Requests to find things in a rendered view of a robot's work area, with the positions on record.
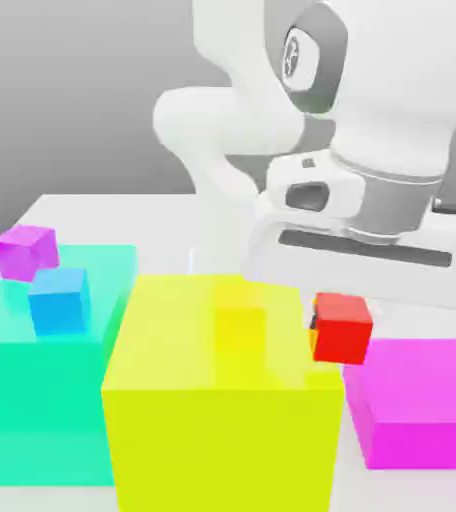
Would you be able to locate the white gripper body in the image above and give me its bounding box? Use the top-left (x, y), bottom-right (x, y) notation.
top-left (241, 194), bottom-right (456, 312)

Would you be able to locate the small red cube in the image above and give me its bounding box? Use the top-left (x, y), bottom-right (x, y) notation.
top-left (309, 291), bottom-right (374, 366)

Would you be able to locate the small yellow cube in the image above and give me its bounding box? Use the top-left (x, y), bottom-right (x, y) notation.
top-left (214, 279), bottom-right (268, 363)

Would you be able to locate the small blue cube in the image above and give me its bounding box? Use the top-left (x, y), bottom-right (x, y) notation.
top-left (27, 266), bottom-right (92, 337)

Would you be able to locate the small purple cube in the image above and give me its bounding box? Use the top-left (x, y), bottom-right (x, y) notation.
top-left (0, 224), bottom-right (61, 284)

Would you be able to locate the large magenta box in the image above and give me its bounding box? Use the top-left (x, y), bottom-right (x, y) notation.
top-left (341, 337), bottom-right (456, 470)

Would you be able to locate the large yellow box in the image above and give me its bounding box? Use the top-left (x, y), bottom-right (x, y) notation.
top-left (100, 273), bottom-right (346, 512)

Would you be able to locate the large teal box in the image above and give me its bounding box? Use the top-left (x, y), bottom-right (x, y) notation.
top-left (0, 243), bottom-right (140, 488)

